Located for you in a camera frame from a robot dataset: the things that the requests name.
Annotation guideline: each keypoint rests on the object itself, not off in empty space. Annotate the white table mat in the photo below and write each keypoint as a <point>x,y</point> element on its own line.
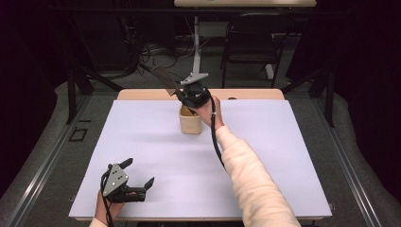
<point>142,148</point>

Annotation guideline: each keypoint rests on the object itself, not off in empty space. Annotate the black metal frame stand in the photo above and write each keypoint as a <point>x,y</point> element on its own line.
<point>329,97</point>
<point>72,94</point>

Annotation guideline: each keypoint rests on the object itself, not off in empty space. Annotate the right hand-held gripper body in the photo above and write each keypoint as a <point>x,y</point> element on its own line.
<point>195,93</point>

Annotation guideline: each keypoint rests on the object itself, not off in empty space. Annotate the white desk leg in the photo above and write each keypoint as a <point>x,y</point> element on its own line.
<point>196,56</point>

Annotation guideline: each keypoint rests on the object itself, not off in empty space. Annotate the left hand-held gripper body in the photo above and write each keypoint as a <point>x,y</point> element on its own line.
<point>115,181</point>

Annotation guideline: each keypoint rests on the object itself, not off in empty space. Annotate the grey metal floor rail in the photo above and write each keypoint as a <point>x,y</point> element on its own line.
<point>47,164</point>
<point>346,164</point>

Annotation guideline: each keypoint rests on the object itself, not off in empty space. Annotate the black folding chair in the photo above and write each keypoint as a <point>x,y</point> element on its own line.
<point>252,44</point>

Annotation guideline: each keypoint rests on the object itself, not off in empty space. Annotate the beige square cup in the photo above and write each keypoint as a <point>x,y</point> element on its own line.
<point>190,124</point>

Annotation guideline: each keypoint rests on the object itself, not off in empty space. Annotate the person's left hand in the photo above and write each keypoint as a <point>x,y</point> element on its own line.
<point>102,208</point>

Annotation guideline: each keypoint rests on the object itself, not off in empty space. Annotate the light wooden desk top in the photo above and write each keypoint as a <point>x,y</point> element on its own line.
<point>246,3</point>

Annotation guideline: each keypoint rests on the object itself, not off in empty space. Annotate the wooden table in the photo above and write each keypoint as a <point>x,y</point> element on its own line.
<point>252,94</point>

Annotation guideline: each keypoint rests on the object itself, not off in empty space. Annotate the person's right hand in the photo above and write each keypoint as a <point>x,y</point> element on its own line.
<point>206,113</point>

